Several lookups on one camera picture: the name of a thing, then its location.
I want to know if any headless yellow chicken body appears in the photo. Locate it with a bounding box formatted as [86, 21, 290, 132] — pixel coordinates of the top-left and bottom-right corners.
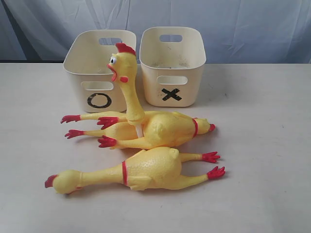
[97, 110, 198, 150]

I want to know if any whole rubber chicken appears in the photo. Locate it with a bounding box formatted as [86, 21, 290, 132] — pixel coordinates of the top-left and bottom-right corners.
[60, 111, 216, 141]
[44, 147, 225, 194]

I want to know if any broken chicken head and neck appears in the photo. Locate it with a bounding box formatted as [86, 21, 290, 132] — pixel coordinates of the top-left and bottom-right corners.
[107, 43, 145, 138]

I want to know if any whole rubber chicken front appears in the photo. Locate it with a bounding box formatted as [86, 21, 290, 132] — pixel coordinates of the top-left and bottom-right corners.
[44, 147, 225, 194]

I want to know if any cream bin marked X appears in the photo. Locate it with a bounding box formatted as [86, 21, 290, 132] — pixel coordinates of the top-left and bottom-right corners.
[139, 27, 206, 107]

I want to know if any cream bin marked O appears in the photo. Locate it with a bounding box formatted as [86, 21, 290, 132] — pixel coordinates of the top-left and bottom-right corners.
[63, 30, 136, 113]

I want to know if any blue-grey backdrop curtain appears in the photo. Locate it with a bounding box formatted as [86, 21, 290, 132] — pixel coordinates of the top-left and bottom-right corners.
[0, 0, 311, 63]

